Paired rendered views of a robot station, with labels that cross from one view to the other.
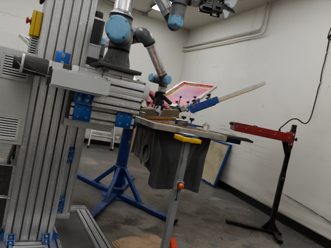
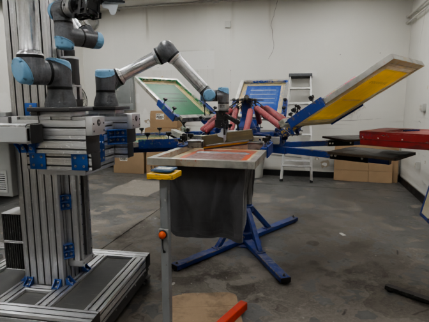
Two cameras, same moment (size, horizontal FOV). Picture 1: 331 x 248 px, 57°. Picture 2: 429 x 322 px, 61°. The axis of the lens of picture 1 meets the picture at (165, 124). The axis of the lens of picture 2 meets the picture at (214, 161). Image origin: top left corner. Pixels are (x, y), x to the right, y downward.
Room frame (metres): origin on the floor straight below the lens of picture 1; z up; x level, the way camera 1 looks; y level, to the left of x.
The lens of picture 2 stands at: (0.66, -1.43, 1.28)
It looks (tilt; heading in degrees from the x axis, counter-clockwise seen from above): 9 degrees down; 39
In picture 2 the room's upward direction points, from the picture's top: straight up
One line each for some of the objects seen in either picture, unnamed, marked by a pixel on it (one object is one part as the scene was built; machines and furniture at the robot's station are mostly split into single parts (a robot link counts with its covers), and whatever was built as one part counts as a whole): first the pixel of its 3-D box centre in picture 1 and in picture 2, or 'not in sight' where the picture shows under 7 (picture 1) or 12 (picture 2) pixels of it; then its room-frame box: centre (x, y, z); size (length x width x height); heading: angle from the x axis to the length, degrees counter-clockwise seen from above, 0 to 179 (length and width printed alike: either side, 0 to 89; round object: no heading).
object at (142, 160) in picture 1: (146, 145); not in sight; (2.31, 0.11, 0.79); 0.46 x 0.09 x 0.33; 24
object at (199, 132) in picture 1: (169, 125); (217, 153); (2.43, -0.03, 0.97); 0.79 x 0.58 x 0.04; 24
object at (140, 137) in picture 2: not in sight; (142, 130); (2.66, 0.93, 1.05); 1.08 x 0.61 x 0.23; 144
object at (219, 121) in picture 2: (159, 98); (222, 119); (2.65, 0.10, 1.17); 0.09 x 0.08 x 0.12; 114
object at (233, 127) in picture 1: (260, 131); (422, 138); (3.25, -1.02, 1.06); 0.61 x 0.46 x 0.12; 84
